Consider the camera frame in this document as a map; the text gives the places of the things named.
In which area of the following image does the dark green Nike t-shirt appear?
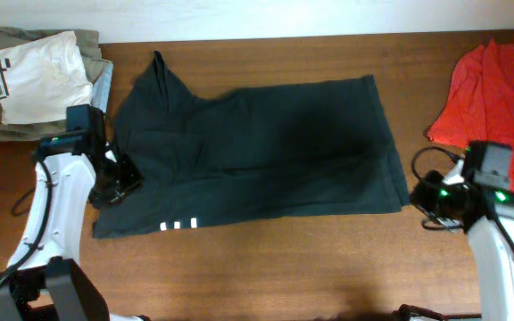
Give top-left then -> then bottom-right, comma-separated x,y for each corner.
93,53 -> 409,239

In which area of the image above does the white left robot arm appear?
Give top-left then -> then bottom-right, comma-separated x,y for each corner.
0,104 -> 143,321

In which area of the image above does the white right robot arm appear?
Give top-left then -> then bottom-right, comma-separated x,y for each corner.
395,141 -> 514,320

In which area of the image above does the red printed t-shirt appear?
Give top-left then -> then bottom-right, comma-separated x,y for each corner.
427,40 -> 514,191

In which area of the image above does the folded white t-shirt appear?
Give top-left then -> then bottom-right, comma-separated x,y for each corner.
0,31 -> 93,125

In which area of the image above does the folded olive green garment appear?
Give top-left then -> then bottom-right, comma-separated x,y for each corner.
0,27 -> 105,142

